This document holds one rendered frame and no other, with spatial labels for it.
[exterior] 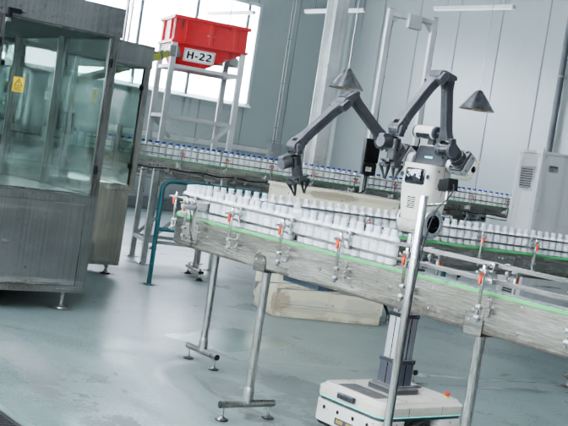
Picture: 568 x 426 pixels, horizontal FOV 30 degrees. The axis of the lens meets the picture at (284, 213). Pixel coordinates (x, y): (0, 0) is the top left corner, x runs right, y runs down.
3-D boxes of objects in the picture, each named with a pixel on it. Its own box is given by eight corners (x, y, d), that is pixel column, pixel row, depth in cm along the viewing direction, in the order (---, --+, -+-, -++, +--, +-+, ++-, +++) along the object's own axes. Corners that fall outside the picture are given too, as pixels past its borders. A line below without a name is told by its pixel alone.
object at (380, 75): (353, 215, 1171) (386, 8, 1159) (359, 215, 1176) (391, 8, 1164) (359, 216, 1164) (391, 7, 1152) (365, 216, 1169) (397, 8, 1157)
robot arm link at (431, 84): (450, 77, 531) (434, 77, 540) (445, 68, 528) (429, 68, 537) (404, 137, 516) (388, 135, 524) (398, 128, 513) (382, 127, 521)
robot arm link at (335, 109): (354, 106, 554) (340, 104, 562) (350, 96, 551) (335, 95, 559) (299, 155, 536) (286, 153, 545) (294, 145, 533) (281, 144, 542)
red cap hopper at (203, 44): (138, 264, 1181) (175, 13, 1167) (125, 254, 1249) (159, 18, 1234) (216, 272, 1214) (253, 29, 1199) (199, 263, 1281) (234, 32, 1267)
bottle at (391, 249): (390, 265, 489) (395, 230, 488) (380, 263, 493) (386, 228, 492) (398, 265, 493) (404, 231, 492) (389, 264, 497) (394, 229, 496)
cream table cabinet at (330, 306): (354, 314, 1044) (373, 195, 1038) (381, 326, 986) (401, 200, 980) (249, 303, 1005) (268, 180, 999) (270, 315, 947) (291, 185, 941)
